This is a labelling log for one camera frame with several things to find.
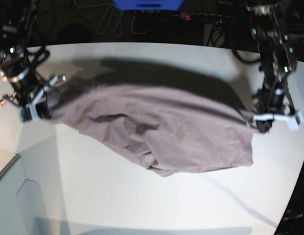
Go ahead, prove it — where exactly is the white looped cable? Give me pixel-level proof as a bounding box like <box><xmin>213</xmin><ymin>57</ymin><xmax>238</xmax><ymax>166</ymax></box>
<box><xmin>97</xmin><ymin>4</ymin><xmax>126</xmax><ymax>36</ymax></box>

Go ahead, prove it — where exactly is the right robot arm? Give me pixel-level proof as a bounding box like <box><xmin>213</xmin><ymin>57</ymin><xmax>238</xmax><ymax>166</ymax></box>
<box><xmin>0</xmin><ymin>0</ymin><xmax>66</xmax><ymax>123</ymax></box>

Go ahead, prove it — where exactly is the blue box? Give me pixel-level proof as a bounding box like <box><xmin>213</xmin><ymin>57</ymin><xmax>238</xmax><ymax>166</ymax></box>
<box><xmin>113</xmin><ymin>0</ymin><xmax>183</xmax><ymax>11</ymax></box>

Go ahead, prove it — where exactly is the mauve t-shirt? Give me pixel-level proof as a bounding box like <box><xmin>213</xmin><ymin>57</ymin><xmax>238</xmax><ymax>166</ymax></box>
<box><xmin>47</xmin><ymin>79</ymin><xmax>255</xmax><ymax>177</ymax></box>

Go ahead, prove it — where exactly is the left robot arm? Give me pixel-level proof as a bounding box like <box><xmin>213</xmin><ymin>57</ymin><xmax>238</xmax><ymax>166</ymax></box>
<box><xmin>246</xmin><ymin>0</ymin><xmax>303</xmax><ymax>133</ymax></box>

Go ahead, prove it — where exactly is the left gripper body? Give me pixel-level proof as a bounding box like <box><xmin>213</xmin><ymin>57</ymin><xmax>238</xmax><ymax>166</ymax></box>
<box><xmin>250</xmin><ymin>102</ymin><xmax>297</xmax><ymax>124</ymax></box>

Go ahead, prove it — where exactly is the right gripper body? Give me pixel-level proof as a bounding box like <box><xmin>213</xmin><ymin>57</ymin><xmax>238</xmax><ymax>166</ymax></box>
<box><xmin>0</xmin><ymin>74</ymin><xmax>66</xmax><ymax>111</ymax></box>

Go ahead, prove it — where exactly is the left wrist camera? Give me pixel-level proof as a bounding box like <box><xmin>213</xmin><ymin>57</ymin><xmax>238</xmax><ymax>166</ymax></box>
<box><xmin>287</xmin><ymin>110</ymin><xmax>304</xmax><ymax>131</ymax></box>

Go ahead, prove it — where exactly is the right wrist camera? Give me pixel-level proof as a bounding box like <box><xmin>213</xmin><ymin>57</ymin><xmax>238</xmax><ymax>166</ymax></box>
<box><xmin>18</xmin><ymin>105</ymin><xmax>39</xmax><ymax>123</ymax></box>

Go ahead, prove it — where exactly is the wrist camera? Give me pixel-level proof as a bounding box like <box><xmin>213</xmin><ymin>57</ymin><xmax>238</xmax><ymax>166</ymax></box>
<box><xmin>287</xmin><ymin>110</ymin><xmax>304</xmax><ymax>131</ymax></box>
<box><xmin>18</xmin><ymin>105</ymin><xmax>39</xmax><ymax>123</ymax></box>

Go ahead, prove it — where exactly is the power strip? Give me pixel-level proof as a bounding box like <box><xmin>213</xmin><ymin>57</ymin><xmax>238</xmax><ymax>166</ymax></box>
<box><xmin>179</xmin><ymin>12</ymin><xmax>232</xmax><ymax>24</ymax></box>

